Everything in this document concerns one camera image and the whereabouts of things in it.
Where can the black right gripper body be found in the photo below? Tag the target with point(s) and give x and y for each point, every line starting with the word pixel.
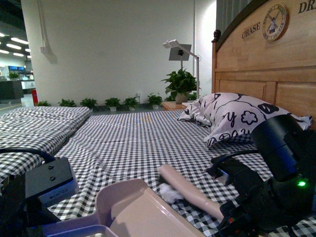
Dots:
pixel 257 211

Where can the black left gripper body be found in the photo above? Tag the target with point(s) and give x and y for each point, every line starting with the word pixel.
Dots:
pixel 20 217

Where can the beige plastic dustpan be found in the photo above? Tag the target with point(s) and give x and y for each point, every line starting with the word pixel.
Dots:
pixel 126 209

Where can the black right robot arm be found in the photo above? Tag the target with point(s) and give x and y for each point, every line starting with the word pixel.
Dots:
pixel 286 198

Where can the crumpled white paper trash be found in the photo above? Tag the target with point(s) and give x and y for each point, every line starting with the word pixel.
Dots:
pixel 169 195

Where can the folded checkered blanket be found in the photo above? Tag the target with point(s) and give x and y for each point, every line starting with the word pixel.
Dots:
pixel 41 128

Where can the black white patterned pillow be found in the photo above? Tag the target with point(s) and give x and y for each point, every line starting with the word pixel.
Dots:
pixel 233 116

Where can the small potted plant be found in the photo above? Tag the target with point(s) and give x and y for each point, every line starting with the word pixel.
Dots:
pixel 154 100
pixel 131 103
pixel 89 102
pixel 112 103
pixel 67 103

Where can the black white checkered bedsheet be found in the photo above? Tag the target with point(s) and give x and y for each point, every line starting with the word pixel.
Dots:
pixel 107 149

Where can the far wooden nightstand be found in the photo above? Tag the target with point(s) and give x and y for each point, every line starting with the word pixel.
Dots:
pixel 172 105

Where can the large potted green plant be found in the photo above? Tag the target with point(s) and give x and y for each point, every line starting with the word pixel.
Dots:
pixel 181 84

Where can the wooden bed headboard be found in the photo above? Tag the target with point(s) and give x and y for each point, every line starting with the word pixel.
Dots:
pixel 281 72

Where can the grey tablet on stand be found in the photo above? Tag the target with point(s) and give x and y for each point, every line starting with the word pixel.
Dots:
pixel 178 54

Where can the round windmill emblem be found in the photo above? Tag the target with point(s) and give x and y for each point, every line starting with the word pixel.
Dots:
pixel 275 23

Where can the white desk lamp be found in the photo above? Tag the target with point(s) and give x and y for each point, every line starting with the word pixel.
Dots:
pixel 192 65

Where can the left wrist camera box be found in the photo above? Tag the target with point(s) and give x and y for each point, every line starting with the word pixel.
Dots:
pixel 51 183

